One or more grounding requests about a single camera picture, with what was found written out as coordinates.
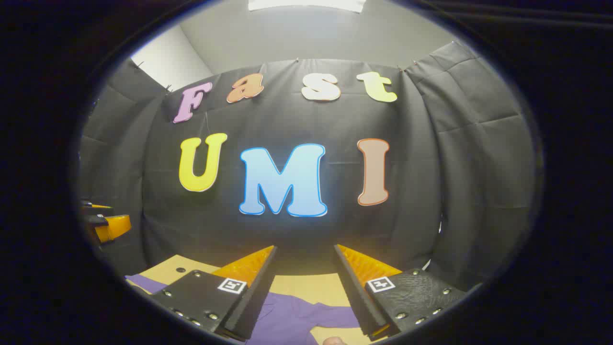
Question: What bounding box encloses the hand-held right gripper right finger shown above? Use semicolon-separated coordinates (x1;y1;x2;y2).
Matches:
333;244;467;342

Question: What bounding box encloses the purple knit cardigan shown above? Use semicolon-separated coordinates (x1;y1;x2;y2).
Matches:
125;274;364;345

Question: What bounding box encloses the ceiling light panel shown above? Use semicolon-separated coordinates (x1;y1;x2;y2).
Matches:
248;0;367;13

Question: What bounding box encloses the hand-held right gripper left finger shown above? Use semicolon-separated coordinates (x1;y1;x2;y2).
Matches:
148;245;278;342

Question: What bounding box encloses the black backdrop cloth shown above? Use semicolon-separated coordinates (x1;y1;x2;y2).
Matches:
79;41;537;293

